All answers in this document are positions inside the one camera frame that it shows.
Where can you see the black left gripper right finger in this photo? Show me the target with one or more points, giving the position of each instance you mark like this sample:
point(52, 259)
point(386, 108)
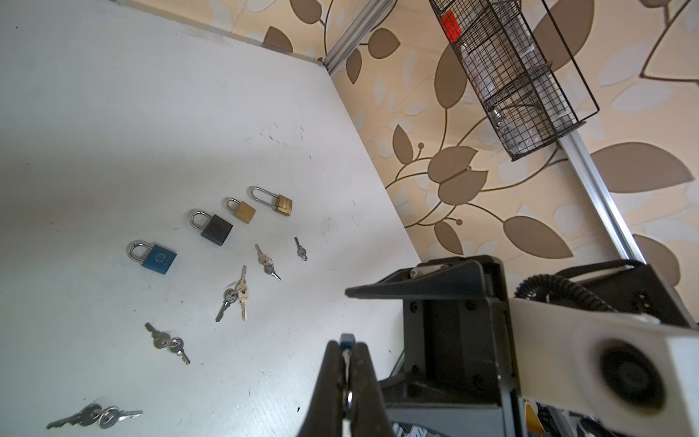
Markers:
point(367, 413)

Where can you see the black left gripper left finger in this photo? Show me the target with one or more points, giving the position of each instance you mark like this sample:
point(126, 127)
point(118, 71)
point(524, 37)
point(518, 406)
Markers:
point(326, 410)

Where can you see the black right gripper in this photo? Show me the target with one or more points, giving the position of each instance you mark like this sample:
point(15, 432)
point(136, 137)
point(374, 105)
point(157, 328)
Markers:
point(459, 374)

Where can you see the brass padlock with key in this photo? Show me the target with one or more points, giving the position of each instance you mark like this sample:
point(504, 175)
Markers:
point(277, 202)

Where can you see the black padlock with keys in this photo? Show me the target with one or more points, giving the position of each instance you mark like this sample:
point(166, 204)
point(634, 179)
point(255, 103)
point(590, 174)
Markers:
point(211, 227)

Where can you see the small brass padlock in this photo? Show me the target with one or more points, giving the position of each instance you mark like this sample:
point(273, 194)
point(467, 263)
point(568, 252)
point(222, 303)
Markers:
point(240, 210)

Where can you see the blue padlock with keys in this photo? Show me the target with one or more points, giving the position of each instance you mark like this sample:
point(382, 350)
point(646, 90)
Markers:
point(151, 256)
point(347, 343)

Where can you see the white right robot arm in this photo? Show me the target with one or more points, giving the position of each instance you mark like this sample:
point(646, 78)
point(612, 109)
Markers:
point(618, 286)

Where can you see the loose silver key pair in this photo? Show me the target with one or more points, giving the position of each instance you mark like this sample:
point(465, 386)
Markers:
point(267, 263)

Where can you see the loose single silver key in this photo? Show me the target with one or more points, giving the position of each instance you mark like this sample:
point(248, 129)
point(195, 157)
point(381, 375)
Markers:
point(301, 251)

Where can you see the black padlock silver keys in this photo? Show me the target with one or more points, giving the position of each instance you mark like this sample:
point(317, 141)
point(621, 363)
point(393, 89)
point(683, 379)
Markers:
point(239, 293)

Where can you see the blue padlock loose keys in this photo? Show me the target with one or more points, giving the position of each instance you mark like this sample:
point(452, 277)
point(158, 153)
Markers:
point(163, 341)

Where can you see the aluminium frame profile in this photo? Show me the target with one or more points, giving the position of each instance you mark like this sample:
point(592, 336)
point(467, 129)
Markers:
point(456, 190)

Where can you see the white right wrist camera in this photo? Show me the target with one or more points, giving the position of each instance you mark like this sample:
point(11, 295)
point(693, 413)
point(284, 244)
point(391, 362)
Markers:
point(634, 374)

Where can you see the black wire basket right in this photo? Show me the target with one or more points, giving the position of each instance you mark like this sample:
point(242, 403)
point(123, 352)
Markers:
point(512, 67)

